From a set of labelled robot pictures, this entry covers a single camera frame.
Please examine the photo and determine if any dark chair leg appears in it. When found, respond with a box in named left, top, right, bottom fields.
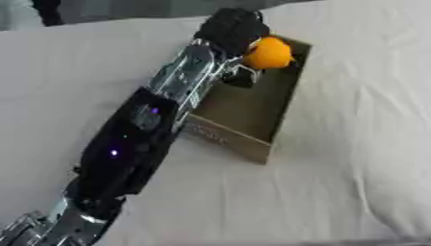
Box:
left=30, top=0, right=66, bottom=28

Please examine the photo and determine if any orange toy fruit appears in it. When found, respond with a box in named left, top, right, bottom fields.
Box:
left=241, top=36, right=298, bottom=70

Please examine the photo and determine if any tan cardboard box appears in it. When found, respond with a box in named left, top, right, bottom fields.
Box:
left=180, top=34, right=314, bottom=165

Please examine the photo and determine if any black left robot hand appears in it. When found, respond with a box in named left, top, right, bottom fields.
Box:
left=191, top=7, right=273, bottom=89

